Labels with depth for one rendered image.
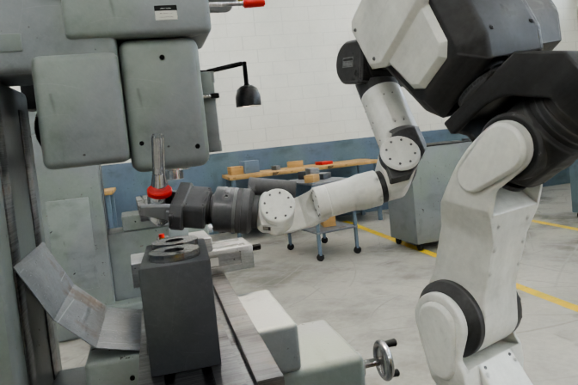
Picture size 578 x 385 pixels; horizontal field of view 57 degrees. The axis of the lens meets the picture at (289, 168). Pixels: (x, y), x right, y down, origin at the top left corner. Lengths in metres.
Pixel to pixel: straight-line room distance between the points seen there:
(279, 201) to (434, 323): 0.36
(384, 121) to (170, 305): 0.55
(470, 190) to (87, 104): 0.85
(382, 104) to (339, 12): 7.57
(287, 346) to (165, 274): 0.53
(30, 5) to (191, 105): 0.41
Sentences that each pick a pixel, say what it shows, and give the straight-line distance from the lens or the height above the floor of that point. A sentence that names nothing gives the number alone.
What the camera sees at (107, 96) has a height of 1.49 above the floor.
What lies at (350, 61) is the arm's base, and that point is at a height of 1.51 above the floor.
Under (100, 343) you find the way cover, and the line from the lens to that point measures 1.36.
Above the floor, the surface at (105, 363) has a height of 0.89.
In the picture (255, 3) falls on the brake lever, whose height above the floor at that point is 1.70.
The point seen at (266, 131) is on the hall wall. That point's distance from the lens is 8.09.
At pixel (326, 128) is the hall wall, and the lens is 8.35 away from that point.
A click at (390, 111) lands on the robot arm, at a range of 1.12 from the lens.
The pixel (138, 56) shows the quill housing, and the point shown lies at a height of 1.59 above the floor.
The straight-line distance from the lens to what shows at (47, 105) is 1.31.
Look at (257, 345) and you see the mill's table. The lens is 1.04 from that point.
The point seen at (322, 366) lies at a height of 0.77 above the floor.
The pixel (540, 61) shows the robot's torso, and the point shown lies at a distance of 0.88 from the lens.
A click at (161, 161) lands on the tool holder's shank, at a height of 1.34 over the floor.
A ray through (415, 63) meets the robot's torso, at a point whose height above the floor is 1.47.
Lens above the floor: 1.37
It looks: 4 degrees down
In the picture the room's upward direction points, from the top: 6 degrees counter-clockwise
